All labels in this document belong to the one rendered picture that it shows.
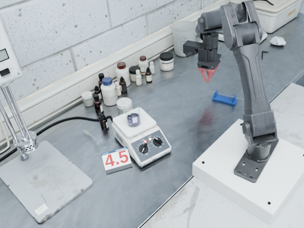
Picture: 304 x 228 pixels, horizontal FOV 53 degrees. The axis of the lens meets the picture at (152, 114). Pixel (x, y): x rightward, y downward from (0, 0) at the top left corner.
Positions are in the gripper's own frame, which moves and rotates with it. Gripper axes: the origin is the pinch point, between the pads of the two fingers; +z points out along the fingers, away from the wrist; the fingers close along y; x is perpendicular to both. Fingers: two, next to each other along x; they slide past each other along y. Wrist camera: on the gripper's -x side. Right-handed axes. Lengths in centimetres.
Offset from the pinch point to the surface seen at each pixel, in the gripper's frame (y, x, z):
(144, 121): 35.0, -9.9, -0.5
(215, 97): 1.4, 4.1, 7.8
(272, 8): -71, 9, -4
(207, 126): 18.9, 7.5, 8.6
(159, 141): 39.4, -1.9, 2.1
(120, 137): 42.8, -15.4, 2.9
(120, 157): 49, -12, 6
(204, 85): -6.8, -4.1, 9.0
